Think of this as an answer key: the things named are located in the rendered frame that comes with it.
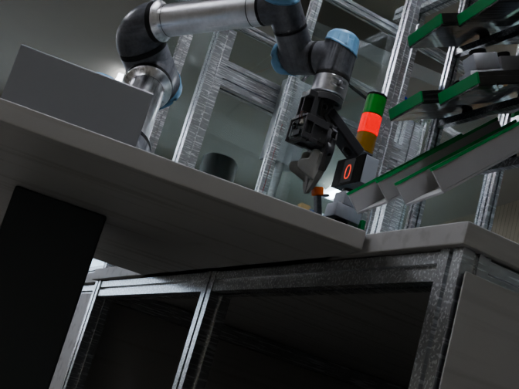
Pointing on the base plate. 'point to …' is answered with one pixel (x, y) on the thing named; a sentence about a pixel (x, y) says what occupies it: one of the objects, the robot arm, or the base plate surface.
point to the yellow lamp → (367, 140)
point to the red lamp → (370, 123)
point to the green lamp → (374, 104)
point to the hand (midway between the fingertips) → (310, 189)
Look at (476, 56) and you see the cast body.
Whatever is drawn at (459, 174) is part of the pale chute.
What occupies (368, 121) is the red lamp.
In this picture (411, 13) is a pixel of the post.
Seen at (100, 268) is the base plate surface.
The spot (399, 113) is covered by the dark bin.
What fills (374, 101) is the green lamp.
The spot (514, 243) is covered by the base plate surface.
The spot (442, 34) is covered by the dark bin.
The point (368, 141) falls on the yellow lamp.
